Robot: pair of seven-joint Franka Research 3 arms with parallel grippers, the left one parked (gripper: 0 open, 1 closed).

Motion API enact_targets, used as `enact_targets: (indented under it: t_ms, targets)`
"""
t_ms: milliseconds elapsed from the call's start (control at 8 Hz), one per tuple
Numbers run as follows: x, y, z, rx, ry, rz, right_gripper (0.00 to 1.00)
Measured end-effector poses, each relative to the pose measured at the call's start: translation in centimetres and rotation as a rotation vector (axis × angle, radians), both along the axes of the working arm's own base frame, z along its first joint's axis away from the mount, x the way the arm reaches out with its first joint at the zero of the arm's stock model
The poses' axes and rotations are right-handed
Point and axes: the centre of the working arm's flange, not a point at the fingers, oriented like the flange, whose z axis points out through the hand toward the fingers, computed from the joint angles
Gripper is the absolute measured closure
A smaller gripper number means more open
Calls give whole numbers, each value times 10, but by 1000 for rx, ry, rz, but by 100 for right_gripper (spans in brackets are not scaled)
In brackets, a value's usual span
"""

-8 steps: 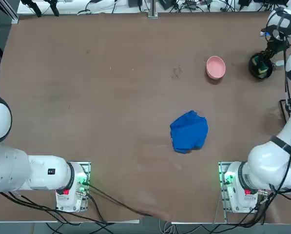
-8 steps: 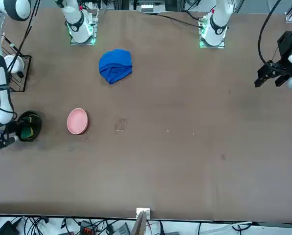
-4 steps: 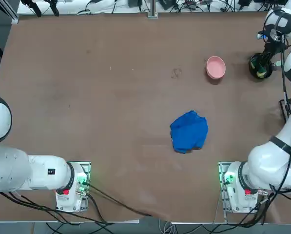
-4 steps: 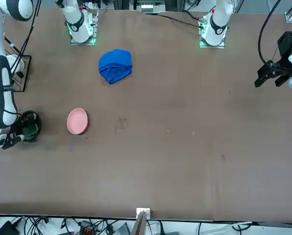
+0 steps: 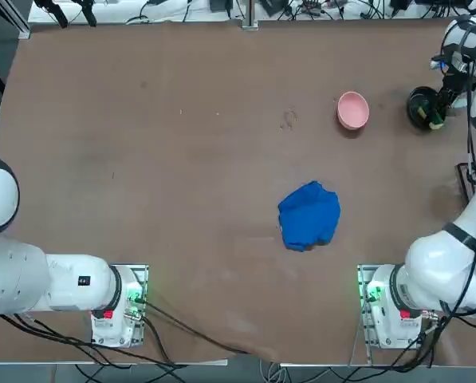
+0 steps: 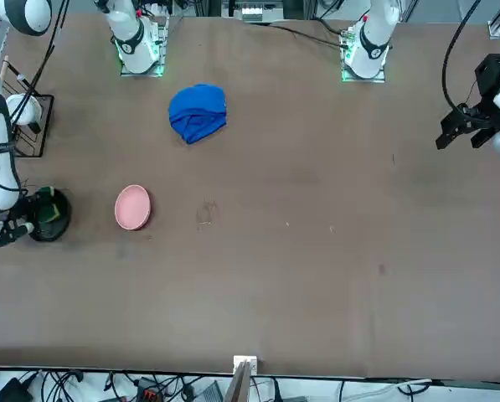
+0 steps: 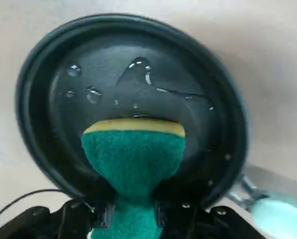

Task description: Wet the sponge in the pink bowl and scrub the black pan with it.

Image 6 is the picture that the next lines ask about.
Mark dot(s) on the red black electronic device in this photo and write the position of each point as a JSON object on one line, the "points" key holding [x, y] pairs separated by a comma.
{"points": [[149, 393]]}

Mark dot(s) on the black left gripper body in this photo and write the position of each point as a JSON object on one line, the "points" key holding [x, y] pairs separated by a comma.
{"points": [[492, 79]]}

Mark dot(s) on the grey electronic device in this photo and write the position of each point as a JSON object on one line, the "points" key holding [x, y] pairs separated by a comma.
{"points": [[209, 393]]}

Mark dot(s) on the white power strip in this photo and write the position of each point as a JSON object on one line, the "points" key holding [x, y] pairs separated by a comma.
{"points": [[251, 14]]}

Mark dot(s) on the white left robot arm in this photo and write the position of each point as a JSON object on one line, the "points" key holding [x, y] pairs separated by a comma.
{"points": [[373, 46]]}

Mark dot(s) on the green and yellow sponge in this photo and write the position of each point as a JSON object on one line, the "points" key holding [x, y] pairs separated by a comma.
{"points": [[50, 209]]}

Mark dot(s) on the crumpled blue cloth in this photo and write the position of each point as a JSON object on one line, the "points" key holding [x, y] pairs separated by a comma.
{"points": [[197, 113]]}

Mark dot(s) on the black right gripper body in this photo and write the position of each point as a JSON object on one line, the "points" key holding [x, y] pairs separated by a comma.
{"points": [[23, 207]]}

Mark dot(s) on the aluminium camera post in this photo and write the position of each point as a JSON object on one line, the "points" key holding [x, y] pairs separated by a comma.
{"points": [[239, 389]]}

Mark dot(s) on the pink bowl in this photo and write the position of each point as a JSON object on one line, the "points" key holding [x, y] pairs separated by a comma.
{"points": [[132, 207]]}

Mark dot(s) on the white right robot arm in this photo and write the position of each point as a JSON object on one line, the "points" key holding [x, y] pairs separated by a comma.
{"points": [[132, 46]]}

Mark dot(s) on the black power adapter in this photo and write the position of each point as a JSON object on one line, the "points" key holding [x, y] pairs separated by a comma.
{"points": [[11, 391]]}

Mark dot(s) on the white post foot bracket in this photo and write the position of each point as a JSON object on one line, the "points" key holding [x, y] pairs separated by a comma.
{"points": [[238, 359]]}

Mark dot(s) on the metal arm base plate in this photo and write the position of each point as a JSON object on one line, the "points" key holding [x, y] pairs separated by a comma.
{"points": [[381, 78], [161, 63]]}

